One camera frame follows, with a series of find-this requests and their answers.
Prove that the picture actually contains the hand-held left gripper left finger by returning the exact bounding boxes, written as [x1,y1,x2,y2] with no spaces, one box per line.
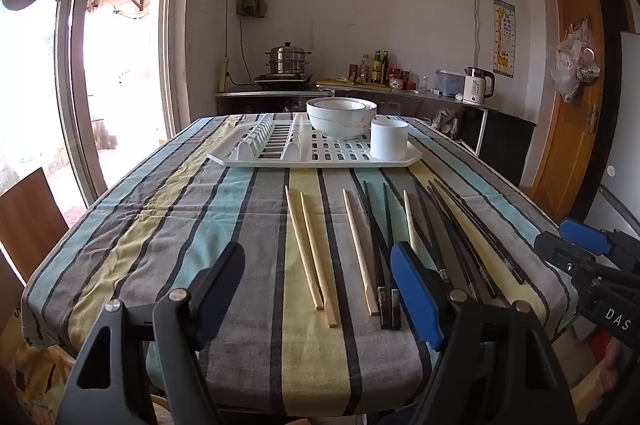
[55,241,246,425]

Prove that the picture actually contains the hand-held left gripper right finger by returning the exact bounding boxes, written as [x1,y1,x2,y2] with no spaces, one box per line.
[390,241,586,425]

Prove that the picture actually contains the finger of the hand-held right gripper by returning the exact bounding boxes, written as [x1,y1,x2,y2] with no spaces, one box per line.
[533,231,608,282]
[559,218,640,262]

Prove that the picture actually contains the wooden chopstick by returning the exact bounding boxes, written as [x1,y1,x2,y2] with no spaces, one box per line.
[284,185,325,311]
[342,188,381,317]
[402,189,420,253]
[299,191,341,328]

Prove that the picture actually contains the white cylindrical utensil cup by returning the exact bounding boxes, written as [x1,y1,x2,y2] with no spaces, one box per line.
[370,116,410,160]

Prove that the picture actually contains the striped tablecloth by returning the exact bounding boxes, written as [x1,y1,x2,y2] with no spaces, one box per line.
[22,112,581,418]

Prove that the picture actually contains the white refrigerator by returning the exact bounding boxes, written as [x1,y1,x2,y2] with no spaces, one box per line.
[582,32,640,236]

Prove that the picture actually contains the black panel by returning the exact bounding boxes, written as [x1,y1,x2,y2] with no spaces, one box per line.
[487,110,538,188]

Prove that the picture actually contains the wooden door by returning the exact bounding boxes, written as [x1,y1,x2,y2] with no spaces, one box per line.
[530,0,612,223]

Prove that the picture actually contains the white plastic dish rack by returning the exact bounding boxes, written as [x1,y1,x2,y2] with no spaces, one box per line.
[206,112,425,168]

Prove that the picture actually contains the plastic bag under shelf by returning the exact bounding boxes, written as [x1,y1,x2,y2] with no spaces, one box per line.
[432,108,463,141]

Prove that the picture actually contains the metal kitchen shelf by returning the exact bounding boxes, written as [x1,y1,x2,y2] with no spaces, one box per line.
[317,82,501,156]

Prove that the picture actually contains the hanging plastic bags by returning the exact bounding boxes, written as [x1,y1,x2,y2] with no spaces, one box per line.
[550,19,601,102]

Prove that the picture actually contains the white ceramic bowl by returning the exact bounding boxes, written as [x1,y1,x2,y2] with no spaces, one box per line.
[306,98,369,112]
[306,99,378,141]

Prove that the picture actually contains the metal stove stand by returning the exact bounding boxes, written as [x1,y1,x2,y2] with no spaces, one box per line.
[216,85,333,116]

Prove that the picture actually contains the white electric kettle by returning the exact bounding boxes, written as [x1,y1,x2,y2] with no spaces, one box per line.
[462,66,496,105]

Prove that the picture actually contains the brown wooden chair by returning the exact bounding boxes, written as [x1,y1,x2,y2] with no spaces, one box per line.
[0,168,70,286]

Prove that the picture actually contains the clear container with blue lid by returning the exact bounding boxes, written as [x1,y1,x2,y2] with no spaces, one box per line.
[435,69,466,97]

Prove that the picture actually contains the black tabletop stove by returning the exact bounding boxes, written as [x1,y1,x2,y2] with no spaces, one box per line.
[254,74,313,85]

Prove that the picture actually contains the yellow plastic bag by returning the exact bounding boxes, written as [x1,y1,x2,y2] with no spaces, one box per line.
[10,335,76,425]

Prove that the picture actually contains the wooden cutting board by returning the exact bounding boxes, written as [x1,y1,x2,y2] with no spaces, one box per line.
[316,78,392,92]

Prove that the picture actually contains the stainless steel steamer pot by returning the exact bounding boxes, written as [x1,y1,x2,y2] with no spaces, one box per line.
[265,42,312,76]

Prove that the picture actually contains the giraffe wall poster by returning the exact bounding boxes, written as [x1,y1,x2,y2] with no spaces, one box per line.
[492,0,516,80]

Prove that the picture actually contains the sliding glass door frame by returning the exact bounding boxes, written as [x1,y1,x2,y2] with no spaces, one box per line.
[52,0,193,208]

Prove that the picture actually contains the white wall cable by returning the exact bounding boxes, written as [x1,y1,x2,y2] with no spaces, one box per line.
[467,0,482,71]

